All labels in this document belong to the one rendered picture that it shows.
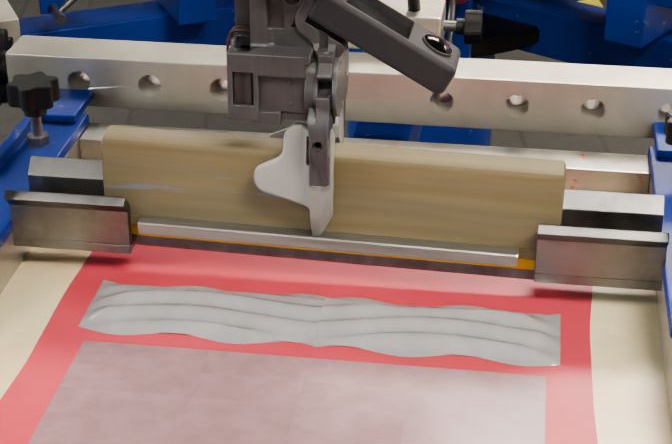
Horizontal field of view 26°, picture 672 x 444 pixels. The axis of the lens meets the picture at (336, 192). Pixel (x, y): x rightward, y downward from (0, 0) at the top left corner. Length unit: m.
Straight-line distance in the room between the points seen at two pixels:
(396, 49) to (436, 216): 0.14
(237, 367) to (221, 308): 0.07
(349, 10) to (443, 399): 0.28
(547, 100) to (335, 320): 0.34
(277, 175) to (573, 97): 0.34
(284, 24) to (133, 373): 0.27
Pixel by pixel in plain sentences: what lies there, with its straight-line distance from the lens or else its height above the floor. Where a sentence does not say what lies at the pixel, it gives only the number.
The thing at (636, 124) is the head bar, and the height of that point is 1.00.
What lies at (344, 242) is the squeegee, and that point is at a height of 1.00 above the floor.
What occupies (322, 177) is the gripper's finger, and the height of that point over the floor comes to 1.07.
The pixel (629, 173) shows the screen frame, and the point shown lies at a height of 0.99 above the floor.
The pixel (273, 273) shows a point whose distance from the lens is 1.17.
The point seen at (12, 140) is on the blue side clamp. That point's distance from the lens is 1.29.
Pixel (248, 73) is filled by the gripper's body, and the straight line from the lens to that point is 1.07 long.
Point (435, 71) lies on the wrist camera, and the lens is 1.05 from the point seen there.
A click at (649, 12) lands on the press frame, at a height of 0.97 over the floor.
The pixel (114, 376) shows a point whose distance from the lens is 1.06.
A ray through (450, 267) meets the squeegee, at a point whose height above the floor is 0.97.
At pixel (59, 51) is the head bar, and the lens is 1.40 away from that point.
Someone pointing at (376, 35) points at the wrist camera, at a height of 1.17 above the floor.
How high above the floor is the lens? 1.54
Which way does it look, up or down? 27 degrees down
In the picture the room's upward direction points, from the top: straight up
